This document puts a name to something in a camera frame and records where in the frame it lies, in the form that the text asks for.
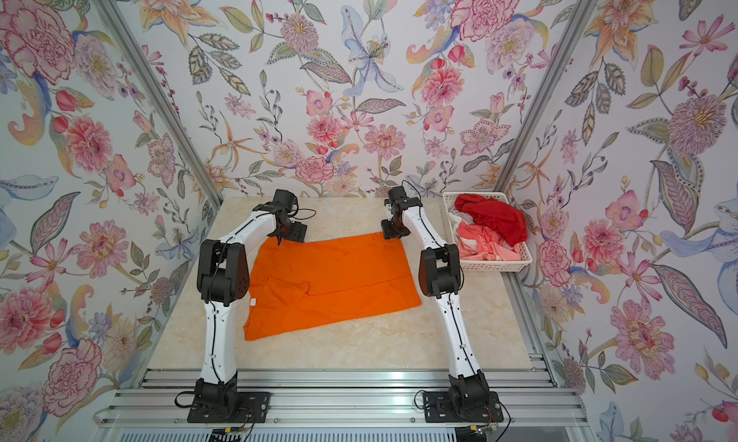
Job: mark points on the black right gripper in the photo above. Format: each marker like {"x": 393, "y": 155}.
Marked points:
{"x": 387, "y": 232}

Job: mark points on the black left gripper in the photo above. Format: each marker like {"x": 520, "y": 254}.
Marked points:
{"x": 297, "y": 232}

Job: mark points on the orange t-shirt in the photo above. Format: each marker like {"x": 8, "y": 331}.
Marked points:
{"x": 301, "y": 286}

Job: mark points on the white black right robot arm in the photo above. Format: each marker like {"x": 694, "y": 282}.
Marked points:
{"x": 440, "y": 280}

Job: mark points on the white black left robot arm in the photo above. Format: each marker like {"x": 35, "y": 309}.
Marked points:
{"x": 223, "y": 280}

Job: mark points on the white garment in basket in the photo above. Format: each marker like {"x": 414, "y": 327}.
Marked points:
{"x": 456, "y": 219}

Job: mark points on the pink t-shirt in basket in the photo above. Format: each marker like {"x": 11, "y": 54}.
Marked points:
{"x": 479, "y": 243}

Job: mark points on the white plastic laundry basket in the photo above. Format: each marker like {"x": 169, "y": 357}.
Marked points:
{"x": 488, "y": 266}

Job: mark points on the red t-shirt in basket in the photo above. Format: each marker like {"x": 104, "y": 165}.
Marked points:
{"x": 500, "y": 217}

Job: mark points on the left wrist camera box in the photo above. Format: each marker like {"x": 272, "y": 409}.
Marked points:
{"x": 286, "y": 200}

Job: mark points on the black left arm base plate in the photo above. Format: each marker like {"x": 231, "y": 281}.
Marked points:
{"x": 223, "y": 404}

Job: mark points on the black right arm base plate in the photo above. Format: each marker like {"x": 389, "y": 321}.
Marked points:
{"x": 449, "y": 406}

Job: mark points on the front aluminium rail frame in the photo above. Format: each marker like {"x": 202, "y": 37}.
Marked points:
{"x": 345, "y": 405}

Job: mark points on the left rear aluminium corner post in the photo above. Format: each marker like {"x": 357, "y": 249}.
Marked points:
{"x": 131, "y": 50}

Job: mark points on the aluminium corner post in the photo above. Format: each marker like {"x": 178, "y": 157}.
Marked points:
{"x": 566, "y": 46}
{"x": 131, "y": 50}

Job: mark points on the right rear aluminium corner post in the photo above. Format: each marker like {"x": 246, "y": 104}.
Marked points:
{"x": 566, "y": 46}

